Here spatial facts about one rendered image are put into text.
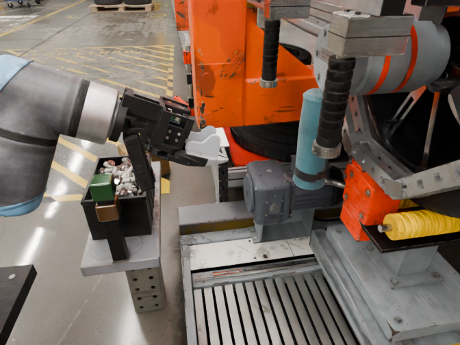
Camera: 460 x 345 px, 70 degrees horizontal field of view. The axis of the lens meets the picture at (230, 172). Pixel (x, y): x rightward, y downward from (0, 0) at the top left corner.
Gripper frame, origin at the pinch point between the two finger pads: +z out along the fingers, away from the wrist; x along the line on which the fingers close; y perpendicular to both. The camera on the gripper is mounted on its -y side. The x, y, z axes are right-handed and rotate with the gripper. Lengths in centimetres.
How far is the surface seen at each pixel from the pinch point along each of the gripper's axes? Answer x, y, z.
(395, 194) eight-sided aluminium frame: -7.5, 6.9, 35.8
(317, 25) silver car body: 77, 34, 49
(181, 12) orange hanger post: 241, 8, 24
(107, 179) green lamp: 3.8, -11.6, -17.7
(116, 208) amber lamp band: 2.1, -16.7, -14.7
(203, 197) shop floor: 80, -58, 38
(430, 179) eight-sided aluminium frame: -13.9, 14.0, 32.2
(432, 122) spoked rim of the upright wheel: -0.1, 22.3, 41.2
